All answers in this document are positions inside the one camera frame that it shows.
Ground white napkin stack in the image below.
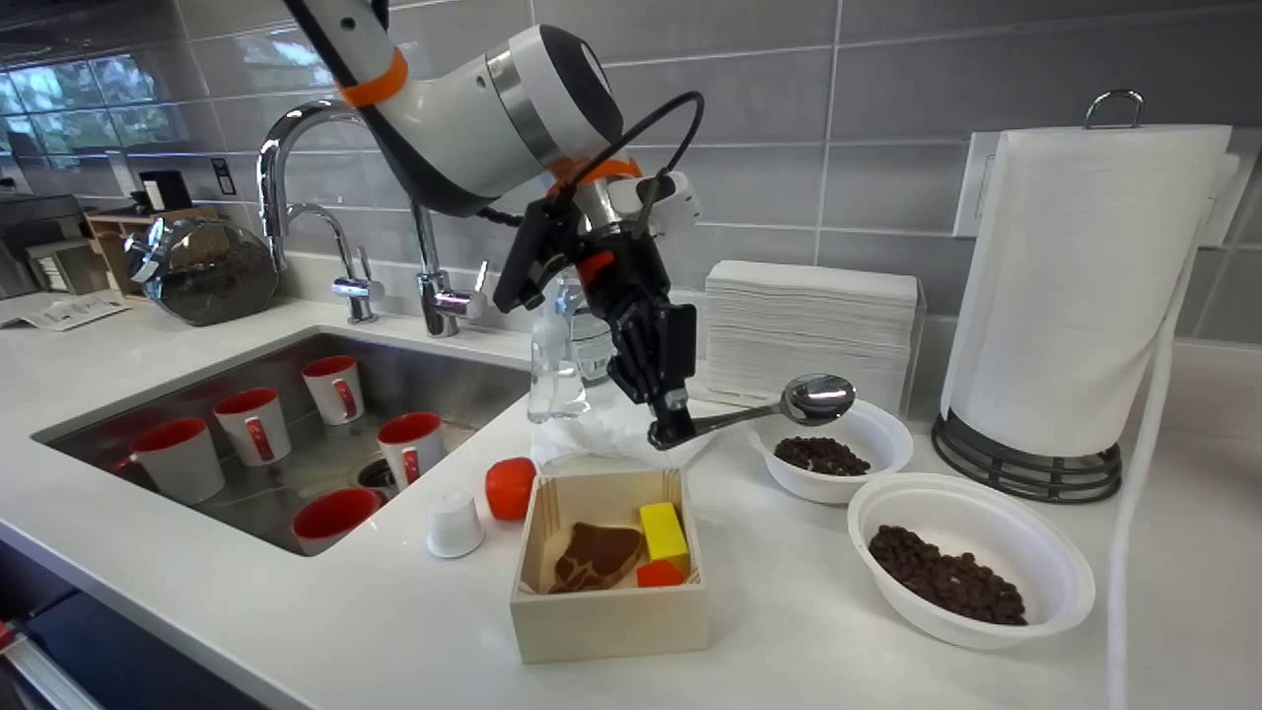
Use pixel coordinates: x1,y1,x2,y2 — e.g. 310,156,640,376
697,259,921,415

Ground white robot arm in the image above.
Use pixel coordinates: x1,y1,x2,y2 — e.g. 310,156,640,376
282,0,704,451

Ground large plastic water bottle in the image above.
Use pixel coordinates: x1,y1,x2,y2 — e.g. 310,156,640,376
556,271,612,386

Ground wooden box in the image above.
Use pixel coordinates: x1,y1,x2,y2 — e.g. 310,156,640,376
510,469,711,661

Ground white bowl right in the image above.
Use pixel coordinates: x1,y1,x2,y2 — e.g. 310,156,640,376
848,475,1096,655

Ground brown toy steak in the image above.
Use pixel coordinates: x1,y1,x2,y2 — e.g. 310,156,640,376
556,521,644,593

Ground orange toy block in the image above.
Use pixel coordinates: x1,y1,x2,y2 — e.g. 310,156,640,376
636,560,690,588

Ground coffee beans in bowl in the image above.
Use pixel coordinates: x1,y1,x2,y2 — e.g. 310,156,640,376
773,436,866,476
866,525,1024,628

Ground yellow toy block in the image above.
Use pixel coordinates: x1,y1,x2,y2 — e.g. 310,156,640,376
636,500,690,564

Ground white small cup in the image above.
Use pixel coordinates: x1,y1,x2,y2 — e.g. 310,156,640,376
426,498,484,560

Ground orange cup on counter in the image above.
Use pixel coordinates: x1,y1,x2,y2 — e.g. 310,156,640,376
482,459,538,521

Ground chrome kitchen faucet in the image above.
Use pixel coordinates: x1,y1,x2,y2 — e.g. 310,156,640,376
252,100,493,339

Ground steel sink basin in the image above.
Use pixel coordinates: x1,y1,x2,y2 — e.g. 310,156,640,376
41,331,530,555

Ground metal spoon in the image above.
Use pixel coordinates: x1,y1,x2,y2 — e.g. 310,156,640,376
693,376,857,435

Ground black paper towel holder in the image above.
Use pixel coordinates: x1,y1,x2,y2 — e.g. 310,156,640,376
929,88,1157,505

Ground red white cup lying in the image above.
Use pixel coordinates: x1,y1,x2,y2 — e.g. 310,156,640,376
293,486,384,551

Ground paper towel roll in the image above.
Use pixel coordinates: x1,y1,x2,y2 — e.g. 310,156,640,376
938,125,1232,459

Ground coffee beans in near bowl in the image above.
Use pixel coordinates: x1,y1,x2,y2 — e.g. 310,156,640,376
773,436,866,476

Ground coffee beans in right bowl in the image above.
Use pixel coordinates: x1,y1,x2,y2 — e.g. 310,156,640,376
866,525,1024,628

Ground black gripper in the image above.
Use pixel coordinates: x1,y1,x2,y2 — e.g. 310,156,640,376
493,181,697,451

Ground white folded cloth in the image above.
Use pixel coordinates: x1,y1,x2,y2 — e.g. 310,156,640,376
530,404,711,469

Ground white bowl near box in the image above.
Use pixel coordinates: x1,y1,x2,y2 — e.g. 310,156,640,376
752,404,913,505

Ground dark foil bag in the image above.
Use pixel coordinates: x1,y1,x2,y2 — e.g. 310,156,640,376
127,217,282,326

